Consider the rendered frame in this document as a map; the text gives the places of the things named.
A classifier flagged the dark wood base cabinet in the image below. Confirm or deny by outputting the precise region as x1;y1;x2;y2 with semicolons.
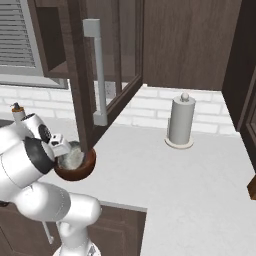
0;199;148;256

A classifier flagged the white wall outlet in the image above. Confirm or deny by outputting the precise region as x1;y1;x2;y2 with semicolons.
104;81;117;100

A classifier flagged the dark wood glass cabinet door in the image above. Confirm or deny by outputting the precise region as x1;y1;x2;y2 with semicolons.
65;0;145;154

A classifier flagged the white soap dispenser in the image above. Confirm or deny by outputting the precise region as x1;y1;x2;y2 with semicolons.
9;101;28;124

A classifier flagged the grey cabinet door handle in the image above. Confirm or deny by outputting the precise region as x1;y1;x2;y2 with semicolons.
82;18;109;127

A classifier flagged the tall dark wood cabinet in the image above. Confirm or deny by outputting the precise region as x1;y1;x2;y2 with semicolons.
221;0;256;201

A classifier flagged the grey base cabinet handle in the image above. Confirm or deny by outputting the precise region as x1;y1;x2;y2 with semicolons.
41;221;55;245

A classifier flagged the open dark wood wall cabinet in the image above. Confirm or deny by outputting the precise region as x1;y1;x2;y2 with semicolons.
27;0;145;82

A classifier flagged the window with grey blinds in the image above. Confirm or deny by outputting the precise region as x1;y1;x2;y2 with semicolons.
0;0;70;90

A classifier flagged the grey paper towel holder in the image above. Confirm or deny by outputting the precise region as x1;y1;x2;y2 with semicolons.
164;92;197;150

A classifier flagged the closed dark wood cabinet door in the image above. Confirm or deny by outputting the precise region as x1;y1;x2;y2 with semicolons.
142;0;243;92

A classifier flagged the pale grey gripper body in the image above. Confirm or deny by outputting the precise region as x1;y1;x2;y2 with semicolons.
53;139;72;159

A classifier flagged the brown bowl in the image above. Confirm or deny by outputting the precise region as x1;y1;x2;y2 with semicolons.
54;147;98;182

